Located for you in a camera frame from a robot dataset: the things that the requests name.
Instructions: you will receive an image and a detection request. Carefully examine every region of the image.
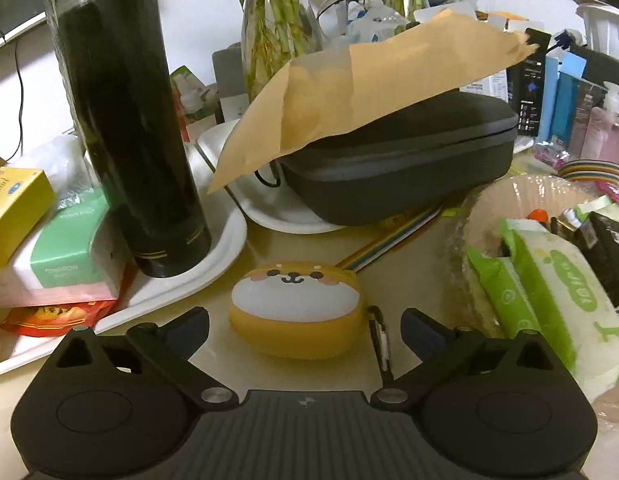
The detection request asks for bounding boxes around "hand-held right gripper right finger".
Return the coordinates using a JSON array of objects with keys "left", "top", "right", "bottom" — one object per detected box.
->
[{"left": 372, "top": 307, "right": 565, "bottom": 411}]

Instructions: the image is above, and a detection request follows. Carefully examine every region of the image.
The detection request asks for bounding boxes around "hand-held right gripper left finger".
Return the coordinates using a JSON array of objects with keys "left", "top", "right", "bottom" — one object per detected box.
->
[{"left": 46, "top": 306, "right": 240, "bottom": 411}]

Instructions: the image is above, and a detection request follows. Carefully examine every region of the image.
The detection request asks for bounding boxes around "orange dog earphone case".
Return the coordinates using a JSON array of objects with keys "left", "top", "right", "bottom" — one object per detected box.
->
[{"left": 228, "top": 261, "right": 363, "bottom": 360}]

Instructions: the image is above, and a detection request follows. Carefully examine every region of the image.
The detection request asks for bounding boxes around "silver carabiner clip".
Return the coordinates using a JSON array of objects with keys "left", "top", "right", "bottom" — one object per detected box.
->
[{"left": 366, "top": 304, "right": 399, "bottom": 387}]

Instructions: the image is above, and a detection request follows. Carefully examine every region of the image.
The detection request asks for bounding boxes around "green wipes pack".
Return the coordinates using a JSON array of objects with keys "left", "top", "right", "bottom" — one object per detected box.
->
[
  {"left": 463, "top": 244, "right": 536, "bottom": 342},
  {"left": 498, "top": 217, "right": 619, "bottom": 404}
]

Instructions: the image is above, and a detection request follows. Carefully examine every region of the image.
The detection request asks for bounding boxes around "white plastic tray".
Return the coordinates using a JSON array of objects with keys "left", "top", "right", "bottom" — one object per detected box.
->
[{"left": 0, "top": 129, "right": 248, "bottom": 380}]

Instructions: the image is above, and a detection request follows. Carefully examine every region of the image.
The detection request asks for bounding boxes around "red snack packet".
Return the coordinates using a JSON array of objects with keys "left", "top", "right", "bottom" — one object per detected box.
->
[{"left": 0, "top": 299, "right": 118, "bottom": 338}]

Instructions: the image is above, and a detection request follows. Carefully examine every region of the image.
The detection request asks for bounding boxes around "glass dish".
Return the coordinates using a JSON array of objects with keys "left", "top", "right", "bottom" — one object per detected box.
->
[{"left": 441, "top": 174, "right": 619, "bottom": 443}]

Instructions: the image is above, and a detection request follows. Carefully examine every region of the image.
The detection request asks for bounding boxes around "green white tissue pack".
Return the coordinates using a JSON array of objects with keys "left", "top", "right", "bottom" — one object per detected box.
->
[{"left": 0, "top": 194, "right": 128, "bottom": 309}]

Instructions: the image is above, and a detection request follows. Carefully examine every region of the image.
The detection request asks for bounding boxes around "white plate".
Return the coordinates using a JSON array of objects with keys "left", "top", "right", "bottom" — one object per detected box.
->
[{"left": 196, "top": 119, "right": 351, "bottom": 234}]

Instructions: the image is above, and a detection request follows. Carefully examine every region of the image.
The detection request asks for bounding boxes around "black hard case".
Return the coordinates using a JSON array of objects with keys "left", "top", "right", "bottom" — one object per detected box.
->
[{"left": 278, "top": 87, "right": 519, "bottom": 227}]

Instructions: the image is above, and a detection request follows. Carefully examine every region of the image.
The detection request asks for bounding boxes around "small black carton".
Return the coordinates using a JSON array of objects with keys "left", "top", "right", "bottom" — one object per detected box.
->
[{"left": 553, "top": 209, "right": 619, "bottom": 307}]

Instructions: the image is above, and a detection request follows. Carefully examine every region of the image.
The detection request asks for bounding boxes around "black thermos bottle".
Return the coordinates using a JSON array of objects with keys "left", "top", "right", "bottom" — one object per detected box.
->
[{"left": 43, "top": 0, "right": 213, "bottom": 279}]

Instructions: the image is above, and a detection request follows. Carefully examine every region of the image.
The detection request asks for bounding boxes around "yellow white carton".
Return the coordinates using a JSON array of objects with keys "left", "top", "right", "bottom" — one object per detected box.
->
[{"left": 0, "top": 167, "right": 56, "bottom": 287}]

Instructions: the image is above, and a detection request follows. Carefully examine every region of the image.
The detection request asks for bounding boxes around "green white packet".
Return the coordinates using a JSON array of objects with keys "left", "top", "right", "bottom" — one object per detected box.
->
[{"left": 168, "top": 64, "right": 221, "bottom": 127}]

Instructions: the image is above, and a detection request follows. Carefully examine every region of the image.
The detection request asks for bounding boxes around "brown paper envelope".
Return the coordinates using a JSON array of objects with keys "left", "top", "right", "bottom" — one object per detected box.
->
[{"left": 207, "top": 7, "right": 541, "bottom": 194}]

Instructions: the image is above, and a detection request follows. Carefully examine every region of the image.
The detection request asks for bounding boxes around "tall black carton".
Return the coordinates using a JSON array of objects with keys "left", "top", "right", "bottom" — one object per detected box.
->
[{"left": 506, "top": 27, "right": 553, "bottom": 137}]

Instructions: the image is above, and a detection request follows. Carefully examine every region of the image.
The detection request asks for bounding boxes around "pink pump bottle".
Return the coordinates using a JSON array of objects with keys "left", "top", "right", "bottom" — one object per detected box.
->
[{"left": 581, "top": 82, "right": 619, "bottom": 167}]

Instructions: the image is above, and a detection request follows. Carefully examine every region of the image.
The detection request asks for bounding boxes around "blue carton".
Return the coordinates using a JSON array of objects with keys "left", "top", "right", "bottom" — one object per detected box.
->
[{"left": 536, "top": 52, "right": 589, "bottom": 142}]

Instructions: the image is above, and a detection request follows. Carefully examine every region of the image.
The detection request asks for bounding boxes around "white food container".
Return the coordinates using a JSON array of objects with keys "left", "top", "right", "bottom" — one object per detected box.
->
[{"left": 573, "top": 0, "right": 619, "bottom": 62}]

